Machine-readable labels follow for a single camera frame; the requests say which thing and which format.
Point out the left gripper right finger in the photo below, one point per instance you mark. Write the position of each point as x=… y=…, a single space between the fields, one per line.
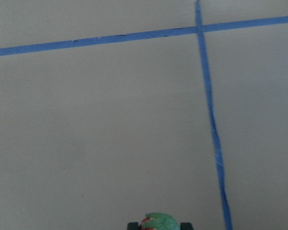
x=185 y=226

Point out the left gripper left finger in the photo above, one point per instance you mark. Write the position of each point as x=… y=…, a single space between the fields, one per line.
x=133 y=226

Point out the red strawberry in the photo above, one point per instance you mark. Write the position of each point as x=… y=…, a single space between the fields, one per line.
x=159 y=221

